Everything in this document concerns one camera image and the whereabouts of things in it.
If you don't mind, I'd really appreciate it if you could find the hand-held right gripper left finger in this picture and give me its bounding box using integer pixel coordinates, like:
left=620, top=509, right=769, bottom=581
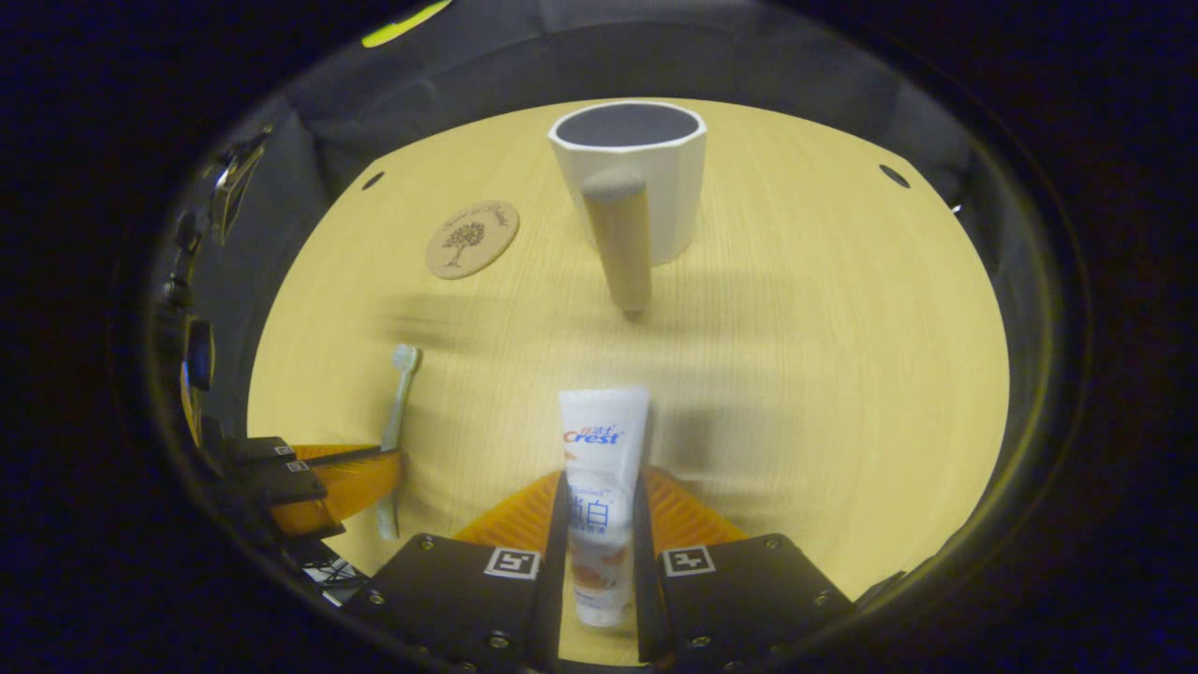
left=360, top=468, right=572, bottom=674

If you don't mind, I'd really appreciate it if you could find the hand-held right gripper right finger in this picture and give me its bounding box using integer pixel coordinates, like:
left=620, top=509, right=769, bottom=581
left=633, top=466, right=857, bottom=674

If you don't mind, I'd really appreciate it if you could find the pale green toothbrush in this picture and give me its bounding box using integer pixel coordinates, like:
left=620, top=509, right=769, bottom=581
left=376, top=344, right=422, bottom=541

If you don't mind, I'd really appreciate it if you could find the white toothpaste tube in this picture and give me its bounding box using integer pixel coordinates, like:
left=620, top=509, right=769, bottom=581
left=559, top=386, right=650, bottom=628

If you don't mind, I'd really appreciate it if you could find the round cork coaster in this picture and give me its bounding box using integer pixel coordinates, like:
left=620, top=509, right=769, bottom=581
left=425, top=199, right=521, bottom=281

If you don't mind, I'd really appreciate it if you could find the white cup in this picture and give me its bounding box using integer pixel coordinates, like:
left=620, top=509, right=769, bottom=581
left=548, top=100, right=708, bottom=319

